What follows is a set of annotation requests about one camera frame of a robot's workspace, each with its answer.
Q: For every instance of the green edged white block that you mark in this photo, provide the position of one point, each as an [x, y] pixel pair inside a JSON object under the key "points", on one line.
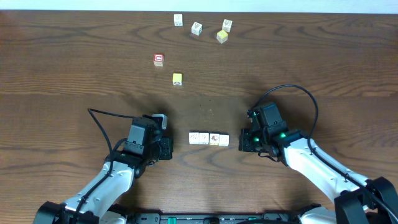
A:
{"points": [[193, 138]]}

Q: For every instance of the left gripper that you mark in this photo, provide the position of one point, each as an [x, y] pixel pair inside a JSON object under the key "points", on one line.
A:
{"points": [[166, 148]]}

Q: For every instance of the white block number three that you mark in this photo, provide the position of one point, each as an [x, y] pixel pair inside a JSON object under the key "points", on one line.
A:
{"points": [[197, 28]]}

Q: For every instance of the white block brown picture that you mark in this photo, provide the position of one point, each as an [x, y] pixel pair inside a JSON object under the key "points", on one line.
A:
{"points": [[214, 139]]}

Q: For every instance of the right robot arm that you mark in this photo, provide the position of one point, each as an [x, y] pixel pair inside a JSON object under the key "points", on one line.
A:
{"points": [[357, 199]]}

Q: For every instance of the yellow top far block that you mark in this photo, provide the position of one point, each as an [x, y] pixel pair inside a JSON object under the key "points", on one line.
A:
{"points": [[222, 36]]}

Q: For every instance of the red top block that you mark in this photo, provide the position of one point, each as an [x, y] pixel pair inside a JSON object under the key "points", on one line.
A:
{"points": [[158, 60]]}

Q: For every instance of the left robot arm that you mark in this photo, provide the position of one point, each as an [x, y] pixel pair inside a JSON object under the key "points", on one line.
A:
{"points": [[127, 161]]}

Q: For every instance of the teal edged white block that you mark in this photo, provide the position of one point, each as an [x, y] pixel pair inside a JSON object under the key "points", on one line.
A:
{"points": [[223, 140]]}

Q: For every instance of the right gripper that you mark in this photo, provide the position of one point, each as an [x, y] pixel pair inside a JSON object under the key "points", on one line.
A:
{"points": [[244, 141]]}

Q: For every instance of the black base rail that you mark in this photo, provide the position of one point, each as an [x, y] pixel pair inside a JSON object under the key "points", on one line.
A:
{"points": [[157, 218]]}

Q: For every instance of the yellow top soccer block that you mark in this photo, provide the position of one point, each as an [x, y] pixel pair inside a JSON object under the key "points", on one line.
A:
{"points": [[177, 79]]}

